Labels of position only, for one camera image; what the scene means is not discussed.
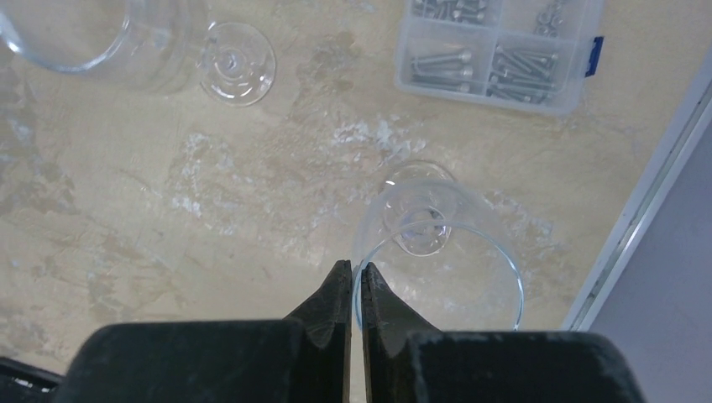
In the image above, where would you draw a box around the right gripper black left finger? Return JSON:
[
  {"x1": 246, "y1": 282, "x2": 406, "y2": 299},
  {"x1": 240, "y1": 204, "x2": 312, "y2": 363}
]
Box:
[{"x1": 287, "y1": 260, "x2": 353, "y2": 402}]

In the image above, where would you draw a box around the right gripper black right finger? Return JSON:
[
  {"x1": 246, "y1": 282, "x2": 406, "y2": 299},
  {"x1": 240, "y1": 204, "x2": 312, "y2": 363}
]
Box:
[{"x1": 361, "y1": 263, "x2": 437, "y2": 402}]

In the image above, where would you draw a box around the clear round wine glass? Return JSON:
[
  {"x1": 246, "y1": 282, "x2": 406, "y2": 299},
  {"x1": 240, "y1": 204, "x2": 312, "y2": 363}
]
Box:
[{"x1": 353, "y1": 160, "x2": 525, "y2": 331}]

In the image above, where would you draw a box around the clear tall wine glass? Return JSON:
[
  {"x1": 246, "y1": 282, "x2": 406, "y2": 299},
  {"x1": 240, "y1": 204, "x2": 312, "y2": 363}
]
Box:
[{"x1": 1, "y1": 1, "x2": 277, "y2": 107}]

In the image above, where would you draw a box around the clear plastic screw box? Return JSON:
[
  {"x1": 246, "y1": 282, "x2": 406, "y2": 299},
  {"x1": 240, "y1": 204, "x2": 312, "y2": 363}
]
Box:
[{"x1": 395, "y1": 1, "x2": 605, "y2": 116}]

